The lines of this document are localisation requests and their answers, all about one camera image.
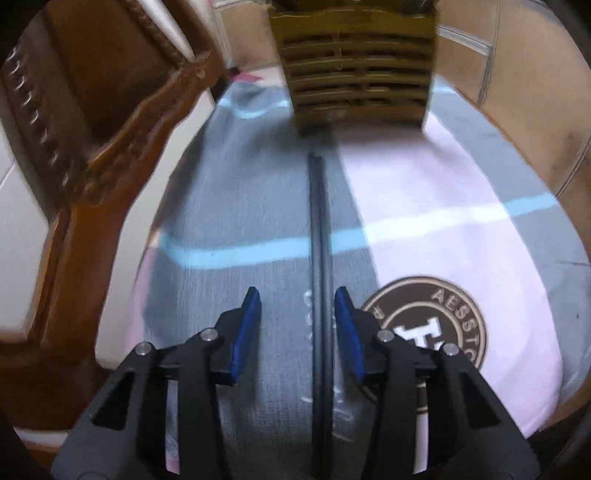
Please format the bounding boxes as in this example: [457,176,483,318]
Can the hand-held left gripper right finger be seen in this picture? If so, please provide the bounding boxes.
[334,286,542,480]

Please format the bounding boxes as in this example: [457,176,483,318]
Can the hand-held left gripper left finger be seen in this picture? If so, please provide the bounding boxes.
[51,286,264,480]

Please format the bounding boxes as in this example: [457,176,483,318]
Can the wooden utensil holder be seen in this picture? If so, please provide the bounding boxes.
[269,0,438,136]

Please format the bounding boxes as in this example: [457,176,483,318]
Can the grey pink towel with logo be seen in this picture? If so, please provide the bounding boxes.
[124,76,591,480]

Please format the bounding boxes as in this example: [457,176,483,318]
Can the red floor mat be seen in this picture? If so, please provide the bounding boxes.
[230,68,265,86]

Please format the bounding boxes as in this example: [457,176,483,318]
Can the carved wooden chair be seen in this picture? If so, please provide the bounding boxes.
[0,0,232,462]

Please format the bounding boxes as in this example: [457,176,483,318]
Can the kitchen base cabinets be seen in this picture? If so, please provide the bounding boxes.
[434,0,591,208]

